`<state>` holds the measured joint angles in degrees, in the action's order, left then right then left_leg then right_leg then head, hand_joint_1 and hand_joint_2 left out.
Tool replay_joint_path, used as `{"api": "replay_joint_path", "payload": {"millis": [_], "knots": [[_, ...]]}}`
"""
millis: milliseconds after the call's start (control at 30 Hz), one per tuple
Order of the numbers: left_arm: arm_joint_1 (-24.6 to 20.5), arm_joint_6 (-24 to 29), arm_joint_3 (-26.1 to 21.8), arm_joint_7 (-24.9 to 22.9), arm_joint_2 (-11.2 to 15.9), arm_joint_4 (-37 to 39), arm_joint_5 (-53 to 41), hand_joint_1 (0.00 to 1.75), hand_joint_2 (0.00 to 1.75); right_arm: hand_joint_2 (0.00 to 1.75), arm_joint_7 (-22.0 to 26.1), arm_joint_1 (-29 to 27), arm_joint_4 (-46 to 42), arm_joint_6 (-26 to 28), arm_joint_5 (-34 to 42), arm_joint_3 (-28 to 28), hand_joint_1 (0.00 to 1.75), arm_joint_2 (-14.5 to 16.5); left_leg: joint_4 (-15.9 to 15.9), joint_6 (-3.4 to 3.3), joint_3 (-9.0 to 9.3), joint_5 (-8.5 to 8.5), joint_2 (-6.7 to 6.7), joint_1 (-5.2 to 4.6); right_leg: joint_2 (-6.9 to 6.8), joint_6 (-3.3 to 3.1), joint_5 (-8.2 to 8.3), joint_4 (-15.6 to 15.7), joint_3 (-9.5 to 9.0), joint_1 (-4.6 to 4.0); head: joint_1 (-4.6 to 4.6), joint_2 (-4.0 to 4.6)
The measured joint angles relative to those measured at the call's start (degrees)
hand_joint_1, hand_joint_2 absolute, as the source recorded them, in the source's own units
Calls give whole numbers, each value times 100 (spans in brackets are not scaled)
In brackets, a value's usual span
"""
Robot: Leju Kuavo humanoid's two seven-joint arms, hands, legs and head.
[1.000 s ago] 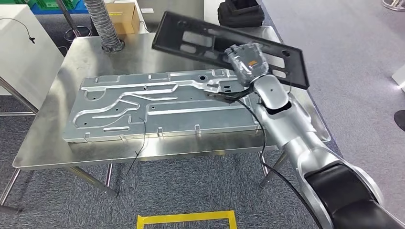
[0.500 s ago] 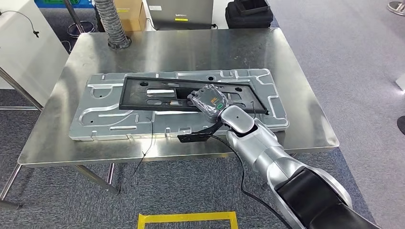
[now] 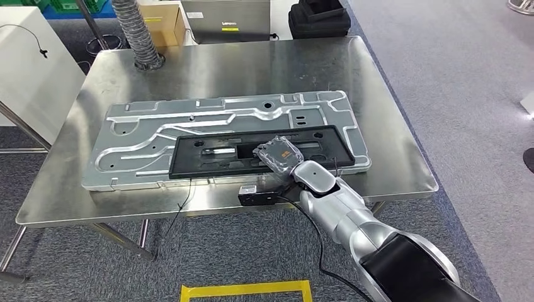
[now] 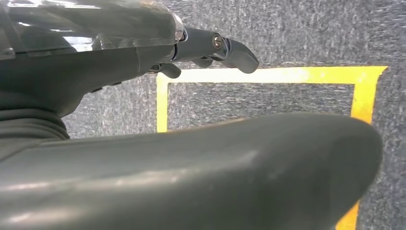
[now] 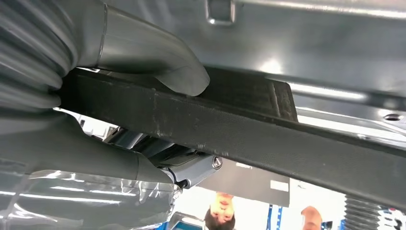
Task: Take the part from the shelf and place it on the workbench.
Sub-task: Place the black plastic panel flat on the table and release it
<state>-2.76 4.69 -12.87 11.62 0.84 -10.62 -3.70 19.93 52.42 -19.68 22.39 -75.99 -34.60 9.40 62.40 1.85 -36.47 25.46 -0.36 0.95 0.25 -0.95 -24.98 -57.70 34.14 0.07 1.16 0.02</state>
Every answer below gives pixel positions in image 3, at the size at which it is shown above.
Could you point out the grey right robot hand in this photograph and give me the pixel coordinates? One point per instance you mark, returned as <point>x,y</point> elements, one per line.
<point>279,156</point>

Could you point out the long black plastic frame part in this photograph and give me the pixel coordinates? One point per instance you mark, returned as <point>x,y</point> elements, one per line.
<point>183,166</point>

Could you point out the stainless steel workbench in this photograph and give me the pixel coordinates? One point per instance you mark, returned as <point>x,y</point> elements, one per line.
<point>250,71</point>

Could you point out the embossed silver metal plate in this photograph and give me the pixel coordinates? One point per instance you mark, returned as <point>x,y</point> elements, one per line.
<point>133,166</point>

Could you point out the grey Lenovo laptop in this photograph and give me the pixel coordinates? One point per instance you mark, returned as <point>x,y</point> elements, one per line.
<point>225,16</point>

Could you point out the brown cardboard box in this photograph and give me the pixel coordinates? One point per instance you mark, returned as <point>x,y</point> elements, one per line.
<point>169,29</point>

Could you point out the black pole stand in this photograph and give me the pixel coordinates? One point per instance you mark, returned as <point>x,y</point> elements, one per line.
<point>104,46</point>

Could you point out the green plastic crate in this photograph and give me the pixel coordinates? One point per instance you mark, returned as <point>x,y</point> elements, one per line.
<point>64,5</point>
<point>96,5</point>

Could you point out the white display block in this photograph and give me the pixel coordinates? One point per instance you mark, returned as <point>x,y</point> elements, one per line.
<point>528,104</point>

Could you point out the white cabinet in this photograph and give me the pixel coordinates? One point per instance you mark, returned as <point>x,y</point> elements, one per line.
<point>33,83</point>

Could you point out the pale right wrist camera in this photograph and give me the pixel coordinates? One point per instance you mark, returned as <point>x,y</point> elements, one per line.
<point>258,199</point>

